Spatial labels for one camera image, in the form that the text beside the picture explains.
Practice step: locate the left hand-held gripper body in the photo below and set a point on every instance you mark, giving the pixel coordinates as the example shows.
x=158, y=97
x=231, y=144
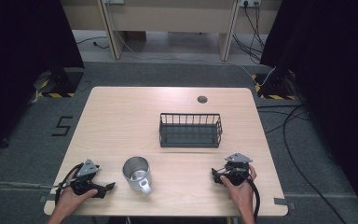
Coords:
x=85, y=183

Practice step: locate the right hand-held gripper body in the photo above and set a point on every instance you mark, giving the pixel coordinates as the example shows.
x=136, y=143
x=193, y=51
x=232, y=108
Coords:
x=237, y=172

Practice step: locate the person's right hand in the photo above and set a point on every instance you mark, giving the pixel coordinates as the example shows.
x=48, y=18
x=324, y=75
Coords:
x=242, y=194

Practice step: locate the person's left hand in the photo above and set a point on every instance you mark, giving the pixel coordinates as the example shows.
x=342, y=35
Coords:
x=66, y=199

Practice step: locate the silver metal mug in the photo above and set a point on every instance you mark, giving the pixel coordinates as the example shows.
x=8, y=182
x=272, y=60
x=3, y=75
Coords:
x=136, y=175

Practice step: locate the grey tape piece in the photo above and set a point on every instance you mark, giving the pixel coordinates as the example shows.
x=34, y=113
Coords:
x=47, y=198
x=284, y=202

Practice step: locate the black tape floor mark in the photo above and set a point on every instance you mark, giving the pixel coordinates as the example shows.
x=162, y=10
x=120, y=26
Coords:
x=62, y=126

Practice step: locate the black stand base striped tape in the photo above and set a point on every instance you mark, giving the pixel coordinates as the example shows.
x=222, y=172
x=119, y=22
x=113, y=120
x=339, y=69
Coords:
x=60, y=84
x=275, y=88

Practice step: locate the black curtain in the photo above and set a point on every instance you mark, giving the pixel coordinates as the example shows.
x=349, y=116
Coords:
x=335, y=87
x=18, y=68

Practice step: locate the white power strip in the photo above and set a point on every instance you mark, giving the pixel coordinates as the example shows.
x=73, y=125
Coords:
x=250, y=2

